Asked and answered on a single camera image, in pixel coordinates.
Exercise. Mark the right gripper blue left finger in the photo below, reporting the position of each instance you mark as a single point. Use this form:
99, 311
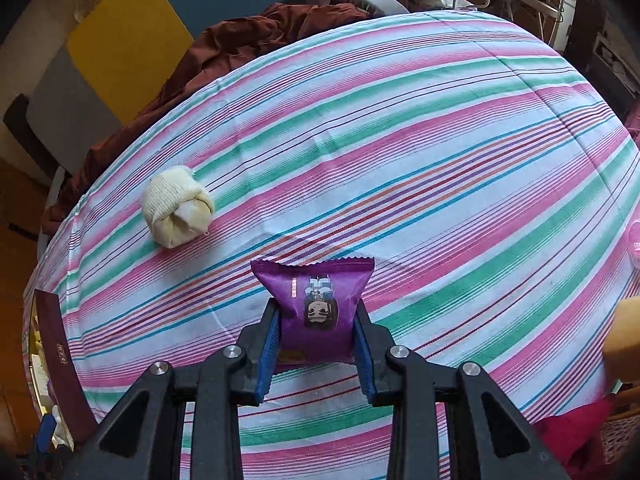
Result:
237, 375

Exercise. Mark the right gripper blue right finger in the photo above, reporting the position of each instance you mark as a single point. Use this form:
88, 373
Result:
392, 375

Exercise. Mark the yellow sponge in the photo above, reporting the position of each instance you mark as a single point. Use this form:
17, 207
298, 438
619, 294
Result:
621, 348

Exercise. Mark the rolled cream sock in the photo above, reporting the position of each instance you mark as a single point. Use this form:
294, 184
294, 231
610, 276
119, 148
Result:
176, 208

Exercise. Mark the gold storage box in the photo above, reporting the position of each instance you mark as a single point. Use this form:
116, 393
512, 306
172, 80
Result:
58, 392

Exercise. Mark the red garment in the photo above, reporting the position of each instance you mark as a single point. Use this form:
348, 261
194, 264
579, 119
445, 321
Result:
574, 438

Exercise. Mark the striped bed sheet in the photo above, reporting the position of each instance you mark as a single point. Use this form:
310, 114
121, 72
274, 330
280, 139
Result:
488, 180

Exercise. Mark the maroon blanket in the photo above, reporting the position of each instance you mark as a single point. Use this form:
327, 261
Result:
220, 49

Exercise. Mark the blue yellow grey headboard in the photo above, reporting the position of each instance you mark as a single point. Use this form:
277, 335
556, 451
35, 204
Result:
113, 63

